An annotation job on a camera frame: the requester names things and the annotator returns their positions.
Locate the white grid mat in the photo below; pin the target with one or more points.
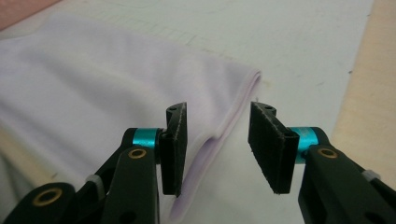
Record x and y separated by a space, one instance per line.
280 46

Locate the pink perforated plastic basket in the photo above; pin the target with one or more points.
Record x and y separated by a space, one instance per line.
18 12

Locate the lavender printed towel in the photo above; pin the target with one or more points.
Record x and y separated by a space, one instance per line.
93 77

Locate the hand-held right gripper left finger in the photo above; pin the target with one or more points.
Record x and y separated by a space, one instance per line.
174 155

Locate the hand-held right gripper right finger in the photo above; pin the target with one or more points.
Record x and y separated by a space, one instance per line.
271 149

